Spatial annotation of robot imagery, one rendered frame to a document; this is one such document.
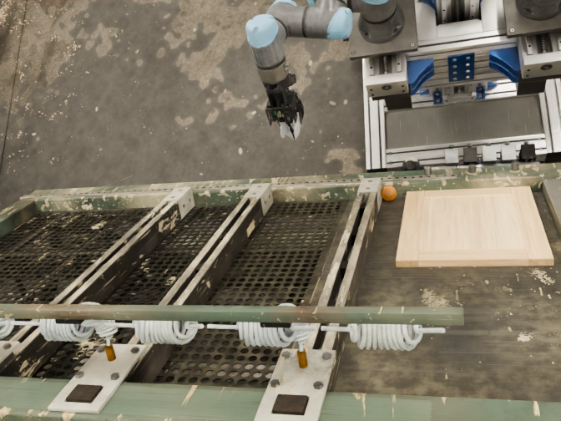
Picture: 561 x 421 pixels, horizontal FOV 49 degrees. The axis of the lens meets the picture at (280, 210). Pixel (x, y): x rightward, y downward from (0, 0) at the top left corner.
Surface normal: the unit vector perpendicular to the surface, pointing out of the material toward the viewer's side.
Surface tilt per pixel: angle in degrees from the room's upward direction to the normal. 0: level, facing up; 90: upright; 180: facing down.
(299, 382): 50
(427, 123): 0
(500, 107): 0
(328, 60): 0
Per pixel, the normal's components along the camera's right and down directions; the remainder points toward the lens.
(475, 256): -0.14, -0.92
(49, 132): -0.27, -0.29
